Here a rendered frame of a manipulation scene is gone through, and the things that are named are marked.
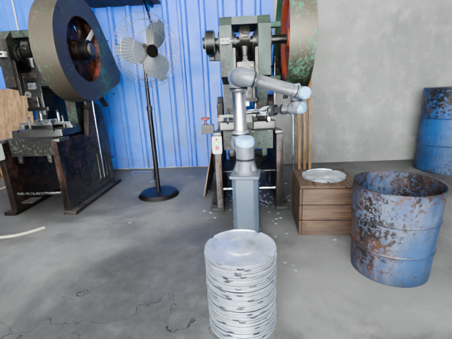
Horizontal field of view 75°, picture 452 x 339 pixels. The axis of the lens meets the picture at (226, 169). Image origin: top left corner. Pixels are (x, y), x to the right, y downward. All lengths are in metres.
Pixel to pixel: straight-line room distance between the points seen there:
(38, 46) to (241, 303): 2.14
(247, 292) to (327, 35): 3.20
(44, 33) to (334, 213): 2.31
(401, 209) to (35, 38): 2.47
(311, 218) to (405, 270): 0.63
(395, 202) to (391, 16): 2.92
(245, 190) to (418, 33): 3.04
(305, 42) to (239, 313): 1.70
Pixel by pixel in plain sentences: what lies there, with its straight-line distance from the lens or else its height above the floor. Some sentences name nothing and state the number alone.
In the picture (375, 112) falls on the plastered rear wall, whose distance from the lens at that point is 4.07.
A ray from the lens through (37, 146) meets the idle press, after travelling 2.89.
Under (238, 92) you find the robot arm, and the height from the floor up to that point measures 0.95.
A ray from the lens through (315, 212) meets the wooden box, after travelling 2.02.
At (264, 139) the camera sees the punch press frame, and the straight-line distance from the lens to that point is 2.34.
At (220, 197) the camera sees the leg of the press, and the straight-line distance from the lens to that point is 2.40.
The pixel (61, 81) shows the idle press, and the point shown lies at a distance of 2.59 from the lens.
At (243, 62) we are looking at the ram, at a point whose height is 1.16.
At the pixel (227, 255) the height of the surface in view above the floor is 0.35.
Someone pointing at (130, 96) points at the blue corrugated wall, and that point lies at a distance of 3.88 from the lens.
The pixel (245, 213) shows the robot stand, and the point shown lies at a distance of 1.89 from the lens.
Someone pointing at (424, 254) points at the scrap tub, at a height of 0.18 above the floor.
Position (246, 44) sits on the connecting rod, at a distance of 2.50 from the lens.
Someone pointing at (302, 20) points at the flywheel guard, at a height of 1.38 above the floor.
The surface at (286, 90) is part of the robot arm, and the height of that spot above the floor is 0.95.
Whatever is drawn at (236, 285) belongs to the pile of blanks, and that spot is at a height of 0.27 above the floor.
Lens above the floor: 0.98
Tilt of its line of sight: 16 degrees down
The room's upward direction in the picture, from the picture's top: 3 degrees counter-clockwise
